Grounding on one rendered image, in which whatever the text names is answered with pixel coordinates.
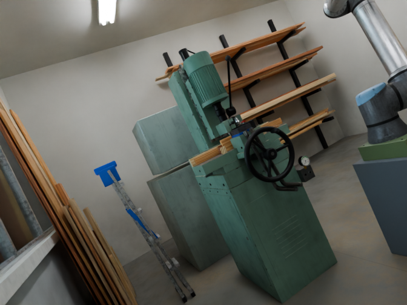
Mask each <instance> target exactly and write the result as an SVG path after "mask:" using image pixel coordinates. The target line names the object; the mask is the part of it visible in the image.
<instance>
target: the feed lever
mask: <svg viewBox="0 0 407 305"><path fill-rule="evenodd" d="M225 60H226V61H227V69H228V89H229V100H230V107H229V108H227V109H226V114H227V115H228V118H229V119H230V117H231V116H233V115H235V114H236V109H235V107H233V106H232V105H231V83H230V60H231V57H230V56H229V55H227V56H226V57H225Z"/></svg>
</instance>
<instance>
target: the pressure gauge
mask: <svg viewBox="0 0 407 305"><path fill-rule="evenodd" d="M298 161H299V165H300V166H303V167H304V168H305V169H307V167H306V166H308V165H309V163H310V159H309V157H308V156H300V157H299V160H298ZM305 161H306V162H305Z"/></svg>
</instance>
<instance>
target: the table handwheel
mask: <svg viewBox="0 0 407 305"><path fill-rule="evenodd" d="M273 129H275V127H273V126H264V127H261V128H258V129H256V130H255V131H254V132H252V133H251V135H250V136H249V138H248V139H247V141H246V144H245V148H244V158H245V163H246V165H247V167H248V169H249V170H250V172H251V173H252V175H253V176H255V177H256V178H258V179H259V180H261V181H264V182H270V183H271V182H278V181H280V180H282V179H284V178H285V177H286V176H287V175H288V174H289V173H290V171H291V170H292V168H293V165H294V159H295V153H294V147H293V144H292V142H291V140H290V138H289V137H288V136H287V135H286V134H285V133H284V132H283V131H282V130H280V129H279V132H278V133H276V134H278V135H279V136H280V137H281V138H282V139H283V140H284V141H285V142H286V144H285V145H283V146H281V147H280V148H277V149H274V148H268V149H266V148H264V147H263V146H262V145H260V144H259V143H257V142H256V141H255V140H254V138H255V137H256V136H258V135H259V134H260V133H264V132H271V130H273ZM252 143H254V144H255V145H256V146H258V147H259V148H260V149H261V150H262V151H263V152H260V155H261V157H262V158H263V159H266V160H268V176H264V175H261V174H260V173H259V172H257V171H256V169H255V168H254V166H253V164H252V163H251V159H250V147H251V144H252ZM286 147H288V150H289V155H290V156H289V162H288V165H287V167H286V169H285V170H284V172H282V173H281V174H279V175H277V176H275V177H271V160H274V159H275V158H276V157H277V152H279V151H280V150H282V149H284V148H286ZM251 158H252V159H253V160H258V159H257V157H256V155H255V154H252V156H251Z"/></svg>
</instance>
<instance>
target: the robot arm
mask: <svg viewBox="0 0 407 305"><path fill-rule="evenodd" d="M323 12H324V14H325V15H326V16H327V17H328V18H331V19H335V18H340V17H342V16H345V15H347V14H348V13H351V12H352V14H353V15H354V16H355V18H356V19H357V22H358V23H359V25H360V26H361V28H362V30H363V32H364V34H365V35H366V37H367V38H368V40H369V42H370V44H371V45H372V47H373V49H374V51H375V52H376V54H377V56H378V57H379V59H380V61H381V63H382V64H383V66H384V68H385V70H386V72H387V73H388V75H389V78H388V81H387V82H388V84H387V85H386V83H384V82H382V83H379V84H377V85H375V86H373V87H371V88H368V89H367V90H365V91H363V92H361V93H360V94H358V95H357V96H356V102H357V106H358V108H359V110H360V112H361V115H362V117H363V119H364V122H365V124H366V127H367V129H368V142H369V144H377V143H383V142H387V141H390V140H394V139H396V138H399V137H401V136H404V135H405V134H407V124H406V123H405V122H404V121H403V120H402V119H401V118H400V117H399V114H398V112H399V111H401V110H404V109H407V52H406V51H405V49H404V48H403V46H402V44H401V43H400V41H399V40H398V38H397V36H396V35H395V33H394V32H393V30H392V28H391V27H390V25H389V24H388V21H387V20H386V19H385V17H384V15H383V14H382V12H381V11H380V9H379V7H378V6H377V4H376V2H375V0H326V1H325V3H324V5H323Z"/></svg>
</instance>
